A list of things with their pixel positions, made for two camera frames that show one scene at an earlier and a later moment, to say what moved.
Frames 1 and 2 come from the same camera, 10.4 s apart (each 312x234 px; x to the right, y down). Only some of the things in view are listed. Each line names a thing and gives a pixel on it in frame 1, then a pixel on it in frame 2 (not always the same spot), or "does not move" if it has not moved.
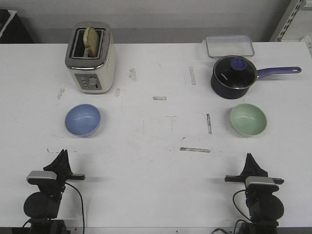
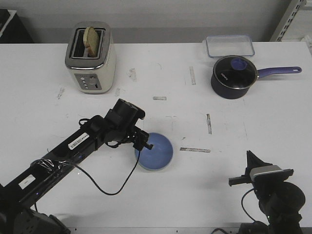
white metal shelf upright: (293, 9) does not move
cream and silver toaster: (93, 75) does not move
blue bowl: (83, 120) -> (160, 155)
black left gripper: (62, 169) -> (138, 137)
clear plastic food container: (223, 46) does not move
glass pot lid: (235, 72) does not move
